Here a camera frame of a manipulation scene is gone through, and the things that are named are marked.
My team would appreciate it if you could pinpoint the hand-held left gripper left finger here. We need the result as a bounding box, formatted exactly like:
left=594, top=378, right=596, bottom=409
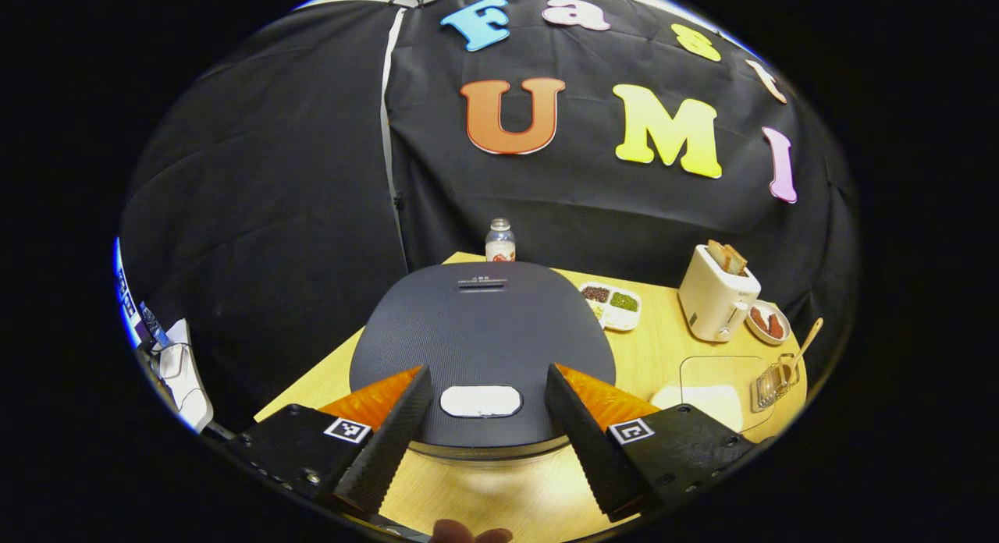
left=226, top=365, right=434, bottom=516

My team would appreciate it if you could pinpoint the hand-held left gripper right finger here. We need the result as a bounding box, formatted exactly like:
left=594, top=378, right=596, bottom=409
left=545, top=363, right=756, bottom=522

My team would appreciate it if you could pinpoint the clear box of rice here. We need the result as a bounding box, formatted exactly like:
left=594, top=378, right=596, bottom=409
left=652, top=356, right=778, bottom=433

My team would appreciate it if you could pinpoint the dark grey rice cooker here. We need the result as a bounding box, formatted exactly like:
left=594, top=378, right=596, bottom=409
left=349, top=261, right=617, bottom=462

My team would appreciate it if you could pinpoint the wooden spoon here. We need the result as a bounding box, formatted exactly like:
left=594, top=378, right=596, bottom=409
left=777, top=318, right=824, bottom=385

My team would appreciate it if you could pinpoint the white divided grain dish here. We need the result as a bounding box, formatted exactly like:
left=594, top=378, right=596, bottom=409
left=579, top=282, right=642, bottom=332

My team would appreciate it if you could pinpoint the white toaster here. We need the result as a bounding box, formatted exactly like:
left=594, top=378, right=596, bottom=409
left=678, top=243, right=762, bottom=342

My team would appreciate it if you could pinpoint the small white plate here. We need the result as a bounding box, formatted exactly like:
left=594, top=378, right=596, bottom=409
left=745, top=300, right=791, bottom=346

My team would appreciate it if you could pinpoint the white device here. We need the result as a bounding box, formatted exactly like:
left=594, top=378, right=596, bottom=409
left=148, top=318, right=214, bottom=435

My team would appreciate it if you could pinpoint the small clear bottle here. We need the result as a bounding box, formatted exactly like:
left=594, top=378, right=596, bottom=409
left=485, top=218, right=516, bottom=263

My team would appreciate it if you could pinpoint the black backdrop cloth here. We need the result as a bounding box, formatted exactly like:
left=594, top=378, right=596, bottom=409
left=117, top=0, right=859, bottom=435

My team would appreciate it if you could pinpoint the computer monitor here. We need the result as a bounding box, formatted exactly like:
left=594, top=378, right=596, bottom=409
left=116, top=239, right=169, bottom=350

